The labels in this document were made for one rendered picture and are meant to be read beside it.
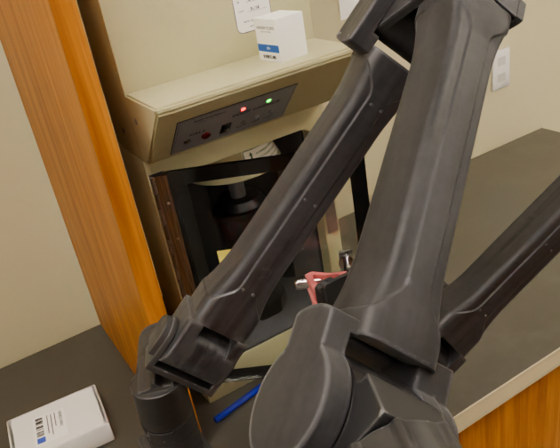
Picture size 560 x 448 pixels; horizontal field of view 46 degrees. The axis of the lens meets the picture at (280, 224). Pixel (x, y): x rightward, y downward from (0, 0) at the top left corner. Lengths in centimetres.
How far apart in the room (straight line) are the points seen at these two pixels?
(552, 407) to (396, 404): 106
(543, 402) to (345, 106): 89
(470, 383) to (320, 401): 83
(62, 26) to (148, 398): 43
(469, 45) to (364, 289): 21
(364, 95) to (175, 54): 41
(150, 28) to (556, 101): 158
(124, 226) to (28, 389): 60
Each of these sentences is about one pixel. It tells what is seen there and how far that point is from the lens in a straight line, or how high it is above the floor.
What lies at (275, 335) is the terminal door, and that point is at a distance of 110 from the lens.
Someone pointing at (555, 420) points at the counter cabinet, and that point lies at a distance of 144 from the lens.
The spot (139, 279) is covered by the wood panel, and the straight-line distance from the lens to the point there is 93.
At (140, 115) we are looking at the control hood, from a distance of 90.
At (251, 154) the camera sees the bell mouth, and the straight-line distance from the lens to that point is 108.
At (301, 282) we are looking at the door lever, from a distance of 98.
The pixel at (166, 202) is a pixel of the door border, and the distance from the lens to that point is 98.
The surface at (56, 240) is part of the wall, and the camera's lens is 145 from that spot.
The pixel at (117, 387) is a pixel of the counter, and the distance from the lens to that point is 132.
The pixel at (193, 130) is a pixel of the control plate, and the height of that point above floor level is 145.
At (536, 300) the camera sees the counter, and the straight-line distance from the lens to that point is 138.
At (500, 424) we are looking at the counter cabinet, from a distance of 129.
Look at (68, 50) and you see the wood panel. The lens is 82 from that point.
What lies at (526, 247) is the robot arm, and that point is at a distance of 80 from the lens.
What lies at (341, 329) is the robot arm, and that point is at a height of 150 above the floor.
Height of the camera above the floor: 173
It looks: 27 degrees down
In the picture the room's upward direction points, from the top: 10 degrees counter-clockwise
